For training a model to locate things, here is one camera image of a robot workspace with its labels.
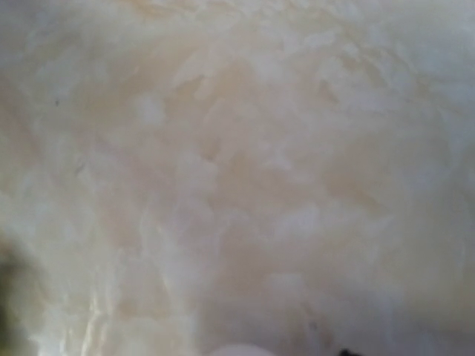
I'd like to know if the small white pill bottle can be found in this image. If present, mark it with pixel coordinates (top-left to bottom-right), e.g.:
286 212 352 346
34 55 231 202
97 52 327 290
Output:
209 343 273 356

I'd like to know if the green weekly pill organizer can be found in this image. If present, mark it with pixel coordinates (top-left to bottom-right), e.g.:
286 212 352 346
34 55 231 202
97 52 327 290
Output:
1 240 37 355

